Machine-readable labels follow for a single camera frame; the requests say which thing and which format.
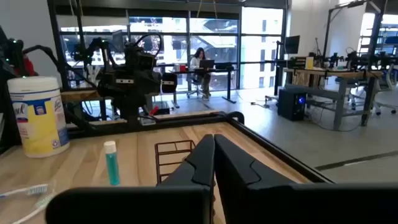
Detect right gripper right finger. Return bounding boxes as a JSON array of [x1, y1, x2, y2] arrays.
[[214, 134, 398, 224]]

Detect black gantry frame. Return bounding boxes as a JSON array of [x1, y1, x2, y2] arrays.
[[322, 0, 388, 127]]

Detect green white toothbrush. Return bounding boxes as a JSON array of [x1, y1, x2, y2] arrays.
[[11, 192, 57, 224]]

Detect black wire caddy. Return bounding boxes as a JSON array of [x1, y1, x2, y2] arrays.
[[154, 139, 197, 185]]

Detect white office chair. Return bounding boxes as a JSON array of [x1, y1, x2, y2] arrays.
[[374, 65, 398, 116]]

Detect black standing desk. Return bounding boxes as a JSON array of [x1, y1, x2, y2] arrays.
[[161, 63, 238, 105]]

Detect wooden workbench grey legs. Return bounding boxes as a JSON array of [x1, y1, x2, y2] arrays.
[[282, 67, 385, 131]]

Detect blue white toothbrush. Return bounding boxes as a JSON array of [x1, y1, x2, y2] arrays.
[[0, 183, 50, 199]]

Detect dark office chair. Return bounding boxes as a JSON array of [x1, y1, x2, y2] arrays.
[[186, 73, 208, 100]]

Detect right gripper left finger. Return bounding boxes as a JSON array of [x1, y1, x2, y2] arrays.
[[45, 134, 216, 224]]

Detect black laptop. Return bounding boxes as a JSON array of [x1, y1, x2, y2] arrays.
[[198, 58, 216, 70]]

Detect teal mouthwash bottle white cap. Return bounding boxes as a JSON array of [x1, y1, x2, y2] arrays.
[[103, 140, 121, 187]]

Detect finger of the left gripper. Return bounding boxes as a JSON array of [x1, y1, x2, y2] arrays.
[[147, 72, 178, 102], [98, 70, 149, 103]]

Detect yellow Lysol wipes canister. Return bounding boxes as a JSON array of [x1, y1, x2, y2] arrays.
[[6, 76, 71, 159]]

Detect black computer tower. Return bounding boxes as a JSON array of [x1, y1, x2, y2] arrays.
[[277, 88, 307, 122]]

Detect black monitor on stand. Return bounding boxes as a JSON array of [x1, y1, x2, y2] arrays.
[[275, 35, 301, 96]]

